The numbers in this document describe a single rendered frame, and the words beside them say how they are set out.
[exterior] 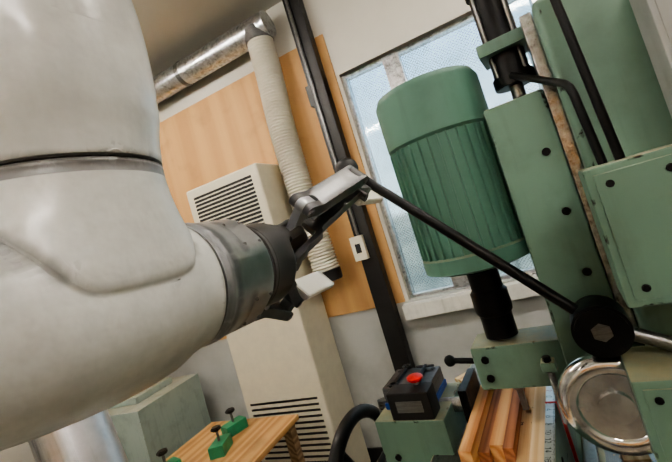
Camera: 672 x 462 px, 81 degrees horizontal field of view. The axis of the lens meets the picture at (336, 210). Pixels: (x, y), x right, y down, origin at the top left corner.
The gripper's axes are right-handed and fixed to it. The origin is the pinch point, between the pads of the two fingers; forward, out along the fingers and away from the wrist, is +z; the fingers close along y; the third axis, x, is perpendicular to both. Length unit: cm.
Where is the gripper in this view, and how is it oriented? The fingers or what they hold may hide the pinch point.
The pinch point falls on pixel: (344, 239)
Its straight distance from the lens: 51.3
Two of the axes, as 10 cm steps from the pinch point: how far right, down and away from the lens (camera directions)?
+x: -7.6, -5.4, 3.6
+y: 4.5, -8.4, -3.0
